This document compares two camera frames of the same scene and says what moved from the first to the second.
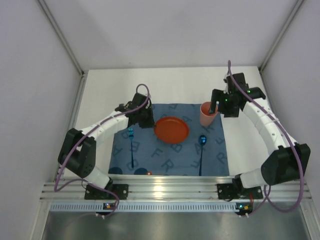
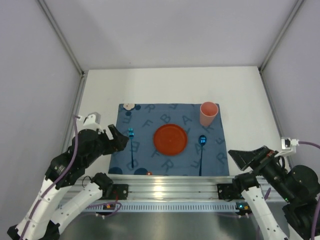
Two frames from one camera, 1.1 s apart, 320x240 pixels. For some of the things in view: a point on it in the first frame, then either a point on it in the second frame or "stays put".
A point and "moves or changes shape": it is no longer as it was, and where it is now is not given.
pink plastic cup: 206,119 stays put
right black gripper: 216,100 to 261,160
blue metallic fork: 131,134 stays put
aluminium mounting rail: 169,187 stays put
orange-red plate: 171,130 moves or changes shape
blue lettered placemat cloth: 139,151 stays put
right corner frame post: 282,34 stays put
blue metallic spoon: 202,140 stays put
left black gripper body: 146,121 to 110,140
